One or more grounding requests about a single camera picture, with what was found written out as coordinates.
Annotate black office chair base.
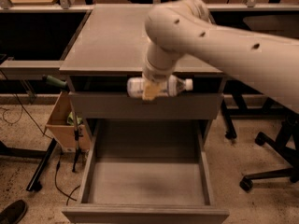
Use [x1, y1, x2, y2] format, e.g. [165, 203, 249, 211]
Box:
[239, 110, 299, 192]

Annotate black floor cable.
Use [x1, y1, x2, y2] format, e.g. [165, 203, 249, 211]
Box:
[54, 152, 81, 203]

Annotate green cloth in box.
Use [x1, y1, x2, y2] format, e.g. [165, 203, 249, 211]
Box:
[66, 112, 83, 125]

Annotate cardboard box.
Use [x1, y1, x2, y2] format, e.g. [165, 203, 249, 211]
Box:
[45, 91, 92, 153]

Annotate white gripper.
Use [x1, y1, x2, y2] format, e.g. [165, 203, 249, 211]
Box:
[142, 63, 174, 101]

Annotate black table leg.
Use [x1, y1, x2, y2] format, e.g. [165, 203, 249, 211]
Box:
[26, 139, 57, 192]

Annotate black shoe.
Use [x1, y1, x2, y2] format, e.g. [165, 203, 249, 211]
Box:
[0, 200, 27, 224]

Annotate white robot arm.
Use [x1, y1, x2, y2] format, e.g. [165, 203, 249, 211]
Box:
[143, 0, 299, 113]

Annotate clear plastic water bottle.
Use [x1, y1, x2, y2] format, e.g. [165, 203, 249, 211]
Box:
[127, 76, 193, 98]

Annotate open grey middle drawer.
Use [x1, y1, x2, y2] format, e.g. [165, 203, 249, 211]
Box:
[63, 119, 229, 224]

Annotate grey drawer cabinet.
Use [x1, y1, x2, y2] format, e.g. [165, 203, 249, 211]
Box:
[60, 4, 225, 140]

